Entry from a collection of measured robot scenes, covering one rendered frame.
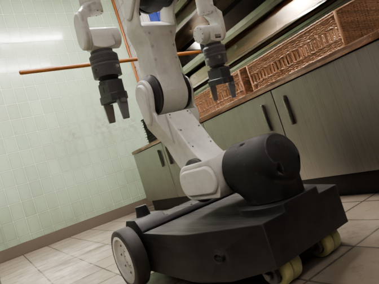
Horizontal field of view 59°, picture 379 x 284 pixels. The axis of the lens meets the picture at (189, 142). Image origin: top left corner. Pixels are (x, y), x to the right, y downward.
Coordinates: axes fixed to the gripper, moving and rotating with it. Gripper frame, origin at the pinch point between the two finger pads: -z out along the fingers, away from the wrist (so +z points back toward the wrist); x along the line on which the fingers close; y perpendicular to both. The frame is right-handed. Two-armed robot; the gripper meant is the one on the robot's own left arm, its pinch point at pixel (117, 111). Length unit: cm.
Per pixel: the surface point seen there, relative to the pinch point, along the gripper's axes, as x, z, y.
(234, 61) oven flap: 76, 26, -136
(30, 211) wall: 235, -56, -4
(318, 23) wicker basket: -22, 18, -85
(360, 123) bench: -33, -24, -81
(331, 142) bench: -20, -30, -81
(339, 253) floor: -47, -50, -29
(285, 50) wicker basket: -3, 13, -87
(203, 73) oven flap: 120, 27, -143
